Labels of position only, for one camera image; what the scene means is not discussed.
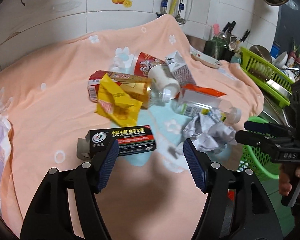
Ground white paper cup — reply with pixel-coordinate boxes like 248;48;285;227
148;64;180;101

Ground black glue box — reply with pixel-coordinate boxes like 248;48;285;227
77;125;157;160

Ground white paper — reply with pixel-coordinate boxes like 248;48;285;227
182;108;237;153

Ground white saucer plate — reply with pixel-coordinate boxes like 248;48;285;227
190;50;222;69

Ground red paper cup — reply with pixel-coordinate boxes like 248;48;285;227
132;52;164;77

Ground green knife block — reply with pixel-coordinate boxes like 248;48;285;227
203;36;235;62

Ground amber plastic bottle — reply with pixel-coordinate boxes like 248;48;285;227
111;73;178;108

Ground orange snack wrapper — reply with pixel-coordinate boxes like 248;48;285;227
182;84;226;97

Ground peach flowered towel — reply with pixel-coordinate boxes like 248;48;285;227
0;15;264;239

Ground green trash basket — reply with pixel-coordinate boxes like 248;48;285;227
236;115;282;181

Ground yellow snack wrapper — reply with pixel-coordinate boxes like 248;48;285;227
96;74;142;127

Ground clear plastic bottle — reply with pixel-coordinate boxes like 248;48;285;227
173;89;242;124

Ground white milk carton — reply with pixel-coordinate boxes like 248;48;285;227
165;51;196;87

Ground person's right hand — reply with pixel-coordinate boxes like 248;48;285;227
279;164;300;197

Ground green dish rack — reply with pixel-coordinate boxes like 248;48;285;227
240;47;294;108

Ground white bowl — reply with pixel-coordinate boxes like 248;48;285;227
273;51;288;69

